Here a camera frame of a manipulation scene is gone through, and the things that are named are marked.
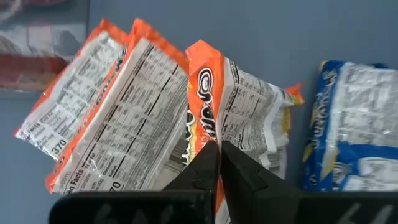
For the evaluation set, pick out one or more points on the orange Maruchan ramen pack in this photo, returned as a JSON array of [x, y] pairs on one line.
[[71, 93], [133, 124], [248, 109]]

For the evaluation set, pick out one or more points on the blue Maruchan ramen pack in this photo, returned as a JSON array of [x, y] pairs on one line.
[[357, 124]]

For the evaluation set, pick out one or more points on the red Maruchan ramen pack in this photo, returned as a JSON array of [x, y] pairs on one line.
[[31, 73]]

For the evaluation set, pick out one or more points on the clear plastic bin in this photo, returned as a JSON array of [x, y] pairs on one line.
[[77, 12]]

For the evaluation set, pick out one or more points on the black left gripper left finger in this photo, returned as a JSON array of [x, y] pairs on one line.
[[199, 174]]

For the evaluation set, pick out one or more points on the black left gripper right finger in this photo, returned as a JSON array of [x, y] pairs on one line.
[[245, 186]]

